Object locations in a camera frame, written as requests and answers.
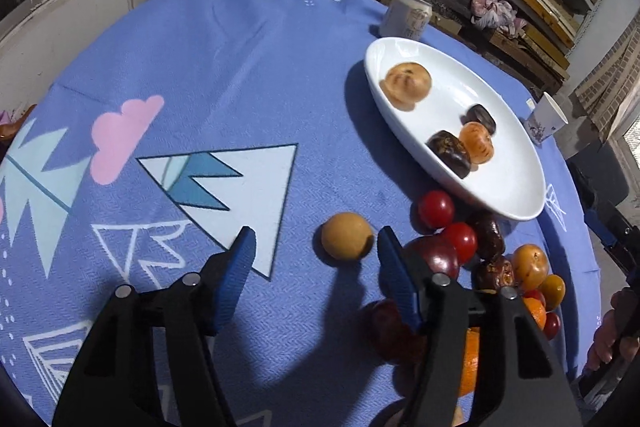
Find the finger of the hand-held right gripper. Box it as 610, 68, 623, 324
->
582, 201, 640, 275

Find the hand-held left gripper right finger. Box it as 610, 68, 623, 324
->
376, 226, 583, 427

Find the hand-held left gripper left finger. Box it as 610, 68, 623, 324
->
52, 226, 258, 427

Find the dark purple passion fruit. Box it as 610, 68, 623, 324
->
402, 234, 460, 280
370, 300, 428, 365

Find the tan round fruit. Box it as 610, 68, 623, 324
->
320, 212, 375, 264

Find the orange yellow tomato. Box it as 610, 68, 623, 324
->
537, 274, 566, 311
511, 243, 550, 293

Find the small mandarin orange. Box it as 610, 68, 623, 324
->
520, 297, 547, 333

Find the dark water chestnut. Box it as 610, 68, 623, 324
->
472, 257, 516, 293

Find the dark brown date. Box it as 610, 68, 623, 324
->
426, 130, 472, 180
467, 209, 506, 260
461, 104, 497, 132

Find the white oval plate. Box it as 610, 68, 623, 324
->
364, 37, 547, 222

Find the large orange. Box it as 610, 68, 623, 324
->
457, 327, 481, 398

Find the brownish orange round fruit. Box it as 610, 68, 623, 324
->
458, 122, 496, 165

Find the person's right hand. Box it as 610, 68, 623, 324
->
586, 306, 640, 374

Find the white paper cup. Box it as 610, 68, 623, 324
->
525, 92, 570, 144

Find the blue printed tablecloth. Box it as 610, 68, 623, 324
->
0, 0, 601, 427

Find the pink cloth bundle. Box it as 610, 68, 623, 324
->
467, 0, 528, 32

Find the white drink can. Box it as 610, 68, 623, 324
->
378, 0, 433, 40

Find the brown object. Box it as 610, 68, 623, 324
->
0, 104, 38, 142

